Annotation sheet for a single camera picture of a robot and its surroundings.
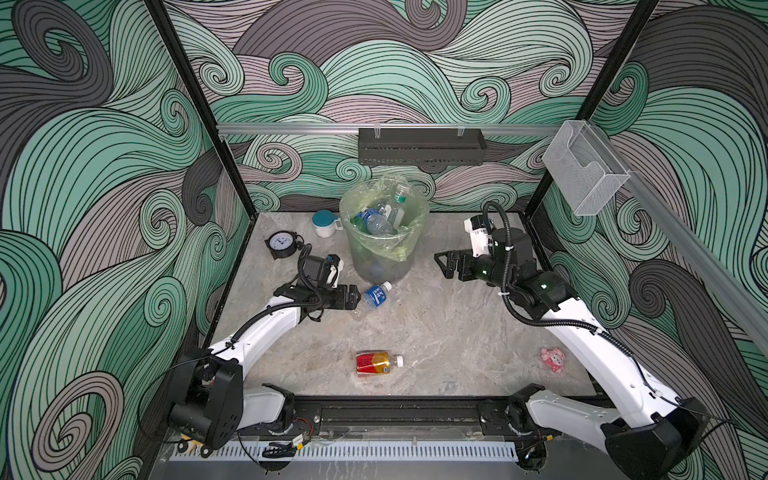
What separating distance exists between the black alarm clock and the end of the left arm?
0.40 m

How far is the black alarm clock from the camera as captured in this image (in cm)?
108

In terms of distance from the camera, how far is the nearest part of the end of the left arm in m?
0.76
